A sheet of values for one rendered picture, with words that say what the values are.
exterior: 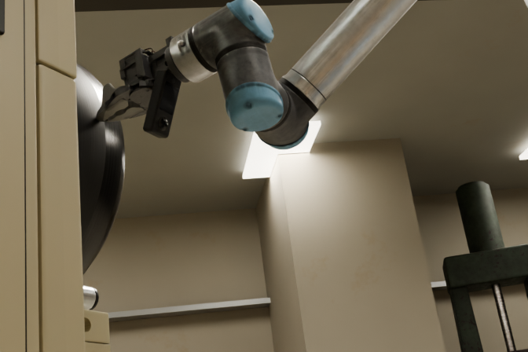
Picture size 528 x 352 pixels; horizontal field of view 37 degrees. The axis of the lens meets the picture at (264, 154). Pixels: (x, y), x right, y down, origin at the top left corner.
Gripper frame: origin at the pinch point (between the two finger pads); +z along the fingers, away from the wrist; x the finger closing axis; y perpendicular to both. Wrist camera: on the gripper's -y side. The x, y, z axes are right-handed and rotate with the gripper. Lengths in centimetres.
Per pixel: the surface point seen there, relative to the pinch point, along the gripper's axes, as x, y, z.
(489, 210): -697, 187, 94
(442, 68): -501, 253, 44
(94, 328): -6.7, -34.8, 14.6
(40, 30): 56, -31, -41
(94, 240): -4.6, -19.6, 10.1
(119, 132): -5.9, 0.0, 1.5
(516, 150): -746, 254, 53
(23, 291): 58, -56, -38
